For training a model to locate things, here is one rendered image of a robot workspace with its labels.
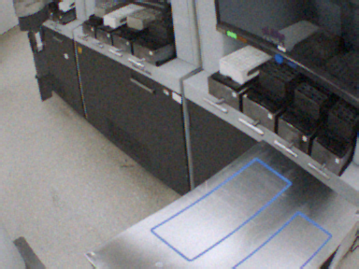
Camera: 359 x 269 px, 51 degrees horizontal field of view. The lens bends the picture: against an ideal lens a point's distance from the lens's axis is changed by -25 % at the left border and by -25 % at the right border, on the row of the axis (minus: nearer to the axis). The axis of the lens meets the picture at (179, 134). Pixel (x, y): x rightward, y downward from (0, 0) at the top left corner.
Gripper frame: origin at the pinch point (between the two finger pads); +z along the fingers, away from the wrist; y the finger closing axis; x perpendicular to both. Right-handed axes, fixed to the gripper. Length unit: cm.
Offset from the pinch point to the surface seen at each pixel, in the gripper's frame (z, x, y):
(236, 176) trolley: 37, 38, 12
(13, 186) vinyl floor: 119, -32, -113
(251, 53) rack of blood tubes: 33, 73, -28
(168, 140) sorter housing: 79, 50, -54
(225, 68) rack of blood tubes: 35, 61, -26
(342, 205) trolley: 37, 57, 42
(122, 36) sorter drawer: 38, 46, -77
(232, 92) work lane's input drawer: 40, 58, -20
